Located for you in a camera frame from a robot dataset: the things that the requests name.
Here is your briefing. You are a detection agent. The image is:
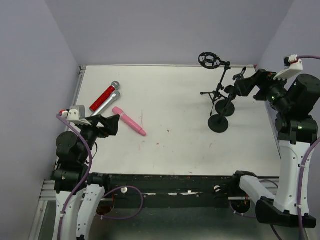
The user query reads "pink microphone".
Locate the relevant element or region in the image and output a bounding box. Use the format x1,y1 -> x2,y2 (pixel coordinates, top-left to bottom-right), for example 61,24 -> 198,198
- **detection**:
112,106 -> 147,137

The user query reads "silver microphone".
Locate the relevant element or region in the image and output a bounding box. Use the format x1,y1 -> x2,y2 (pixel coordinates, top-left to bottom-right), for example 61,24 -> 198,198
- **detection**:
90,90 -> 121,117

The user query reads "black round-base stand front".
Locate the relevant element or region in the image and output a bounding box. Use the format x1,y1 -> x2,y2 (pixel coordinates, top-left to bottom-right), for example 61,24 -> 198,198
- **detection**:
207,87 -> 238,134

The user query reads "black round-base stand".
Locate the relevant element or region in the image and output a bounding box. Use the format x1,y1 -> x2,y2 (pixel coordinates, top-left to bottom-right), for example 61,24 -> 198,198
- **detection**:
207,87 -> 238,134
215,97 -> 235,117

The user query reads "black tripod shock-mount stand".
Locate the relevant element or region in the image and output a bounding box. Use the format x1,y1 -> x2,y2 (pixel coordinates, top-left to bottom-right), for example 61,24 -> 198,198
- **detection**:
198,51 -> 232,117

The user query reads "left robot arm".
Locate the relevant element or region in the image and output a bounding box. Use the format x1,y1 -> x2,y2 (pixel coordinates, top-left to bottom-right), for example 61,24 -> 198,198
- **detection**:
52,111 -> 120,240

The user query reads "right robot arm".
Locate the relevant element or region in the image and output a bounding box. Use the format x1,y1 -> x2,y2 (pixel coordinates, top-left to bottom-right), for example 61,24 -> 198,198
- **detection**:
228,69 -> 320,229

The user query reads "black round-base stand rear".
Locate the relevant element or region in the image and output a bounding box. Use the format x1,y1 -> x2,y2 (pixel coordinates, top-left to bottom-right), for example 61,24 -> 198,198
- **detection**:
215,97 -> 235,117

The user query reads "red glitter microphone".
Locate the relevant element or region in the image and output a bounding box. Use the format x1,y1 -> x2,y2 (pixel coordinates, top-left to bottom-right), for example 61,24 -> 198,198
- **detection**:
89,81 -> 120,113

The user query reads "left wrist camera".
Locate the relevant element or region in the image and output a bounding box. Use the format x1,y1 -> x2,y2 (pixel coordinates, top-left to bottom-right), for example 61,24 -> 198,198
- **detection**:
60,105 -> 92,126

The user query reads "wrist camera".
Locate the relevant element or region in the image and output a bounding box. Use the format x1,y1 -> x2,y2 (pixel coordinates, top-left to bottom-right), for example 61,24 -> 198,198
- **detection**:
273,54 -> 303,80
60,105 -> 92,126

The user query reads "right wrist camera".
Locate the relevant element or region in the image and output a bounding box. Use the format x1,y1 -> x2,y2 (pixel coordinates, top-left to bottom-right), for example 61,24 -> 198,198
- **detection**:
273,54 -> 303,80

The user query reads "aluminium extrusion rail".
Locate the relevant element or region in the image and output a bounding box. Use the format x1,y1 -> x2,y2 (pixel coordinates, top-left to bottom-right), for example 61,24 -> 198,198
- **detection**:
39,180 -> 56,202

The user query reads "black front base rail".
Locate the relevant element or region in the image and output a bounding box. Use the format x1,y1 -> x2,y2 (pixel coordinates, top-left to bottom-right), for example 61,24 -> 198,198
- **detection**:
49,172 -> 263,211

